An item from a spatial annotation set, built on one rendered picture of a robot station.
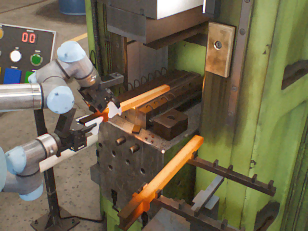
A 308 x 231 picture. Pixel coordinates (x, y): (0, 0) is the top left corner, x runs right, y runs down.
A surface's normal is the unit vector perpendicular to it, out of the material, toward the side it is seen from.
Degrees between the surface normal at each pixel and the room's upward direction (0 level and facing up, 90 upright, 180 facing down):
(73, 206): 0
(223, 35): 90
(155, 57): 90
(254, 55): 90
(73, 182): 0
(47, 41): 60
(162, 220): 0
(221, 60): 90
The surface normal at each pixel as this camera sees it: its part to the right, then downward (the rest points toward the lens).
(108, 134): -0.68, 0.37
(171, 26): 0.73, 0.36
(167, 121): 0.01, -0.86
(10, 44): -0.25, -0.01
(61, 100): 0.40, 0.48
